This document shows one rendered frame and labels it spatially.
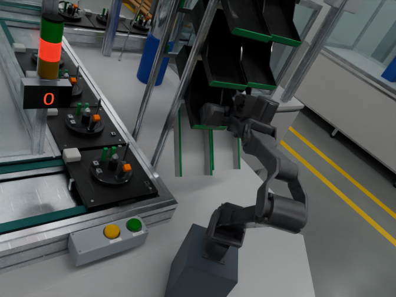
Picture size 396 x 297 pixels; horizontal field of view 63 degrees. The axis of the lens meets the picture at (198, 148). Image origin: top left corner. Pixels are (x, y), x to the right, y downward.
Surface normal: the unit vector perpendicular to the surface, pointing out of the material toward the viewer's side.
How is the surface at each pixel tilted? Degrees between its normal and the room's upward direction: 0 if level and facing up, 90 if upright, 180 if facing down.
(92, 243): 0
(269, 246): 0
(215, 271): 0
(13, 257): 90
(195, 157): 45
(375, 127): 90
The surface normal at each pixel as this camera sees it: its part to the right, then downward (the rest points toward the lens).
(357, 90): -0.74, 0.15
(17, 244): 0.35, -0.76
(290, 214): 0.21, -0.11
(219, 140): 0.52, -0.07
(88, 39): 0.54, 0.65
